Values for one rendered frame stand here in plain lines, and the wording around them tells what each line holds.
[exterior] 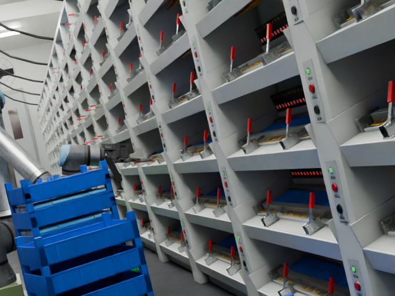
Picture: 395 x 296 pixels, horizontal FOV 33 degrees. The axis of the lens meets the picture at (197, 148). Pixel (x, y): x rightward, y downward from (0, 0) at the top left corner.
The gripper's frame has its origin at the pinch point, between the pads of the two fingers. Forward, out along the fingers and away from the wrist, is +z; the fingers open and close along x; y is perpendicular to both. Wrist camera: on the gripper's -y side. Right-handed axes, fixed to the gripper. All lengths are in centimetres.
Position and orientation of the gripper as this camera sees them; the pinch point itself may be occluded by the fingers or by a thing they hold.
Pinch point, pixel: (147, 161)
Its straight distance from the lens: 284.9
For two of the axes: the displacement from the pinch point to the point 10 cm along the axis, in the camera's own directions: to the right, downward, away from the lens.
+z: 9.7, 0.1, 2.6
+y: 0.0, -10.0, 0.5
